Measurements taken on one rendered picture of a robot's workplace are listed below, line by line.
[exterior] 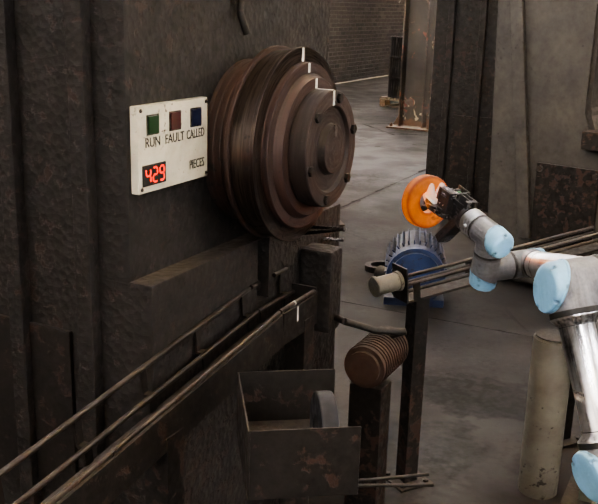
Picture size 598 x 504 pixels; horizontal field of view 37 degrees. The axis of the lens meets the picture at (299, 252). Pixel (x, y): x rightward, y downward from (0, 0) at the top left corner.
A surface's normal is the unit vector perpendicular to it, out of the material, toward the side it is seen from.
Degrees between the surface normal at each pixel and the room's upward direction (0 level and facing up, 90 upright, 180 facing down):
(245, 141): 80
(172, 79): 90
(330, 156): 90
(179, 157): 90
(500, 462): 0
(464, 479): 0
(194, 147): 90
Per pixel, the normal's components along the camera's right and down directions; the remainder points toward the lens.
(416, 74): -0.45, 0.23
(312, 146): 0.89, 0.15
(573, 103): -0.65, 0.18
